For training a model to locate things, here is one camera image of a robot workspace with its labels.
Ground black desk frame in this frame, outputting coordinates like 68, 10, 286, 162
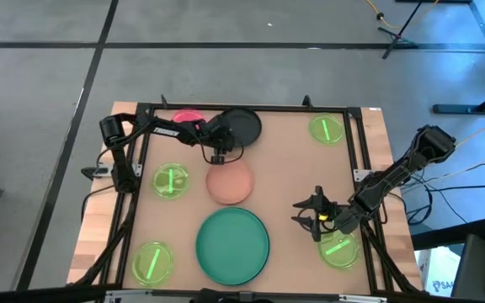
396, 0, 485, 115

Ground black desk foot bar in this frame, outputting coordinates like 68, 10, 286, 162
410, 218, 485, 252

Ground black camera mount beam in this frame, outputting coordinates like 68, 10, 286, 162
0, 284, 485, 303

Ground small clear neon green plate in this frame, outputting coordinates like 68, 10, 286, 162
131, 241, 175, 289
308, 114, 345, 146
152, 162, 190, 200
317, 229, 360, 270

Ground white cardboard box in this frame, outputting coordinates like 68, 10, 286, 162
414, 246, 456, 298

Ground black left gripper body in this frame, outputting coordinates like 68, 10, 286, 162
202, 114, 237, 165

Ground orange plastic plate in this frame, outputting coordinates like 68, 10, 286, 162
205, 158, 255, 206

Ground thin cream cable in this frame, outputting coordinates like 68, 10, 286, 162
435, 143, 485, 181

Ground black tripod stand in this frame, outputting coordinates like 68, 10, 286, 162
377, 0, 424, 60

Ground black aluminium table frame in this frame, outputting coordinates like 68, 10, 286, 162
67, 94, 427, 295

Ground silver left arm base bracket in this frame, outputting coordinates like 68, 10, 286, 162
81, 163, 143, 180

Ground black plastic plate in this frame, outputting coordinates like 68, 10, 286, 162
219, 106, 264, 148

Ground large green plastic plate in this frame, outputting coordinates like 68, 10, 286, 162
195, 206, 271, 287

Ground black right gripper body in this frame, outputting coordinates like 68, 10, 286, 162
312, 184, 360, 243

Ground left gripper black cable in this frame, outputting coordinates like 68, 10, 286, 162
200, 141, 245, 166

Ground black arm base cable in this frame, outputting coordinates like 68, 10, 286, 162
81, 184, 114, 221

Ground peach table mat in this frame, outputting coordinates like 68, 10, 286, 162
122, 108, 372, 295

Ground cream extension cord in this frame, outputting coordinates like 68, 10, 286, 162
455, 115, 485, 149

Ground black floor cables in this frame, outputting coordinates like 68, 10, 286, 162
402, 157, 485, 226

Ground yellow floor cable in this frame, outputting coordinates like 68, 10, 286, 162
365, 0, 440, 30

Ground pink plastic plate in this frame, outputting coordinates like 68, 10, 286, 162
171, 108, 207, 125

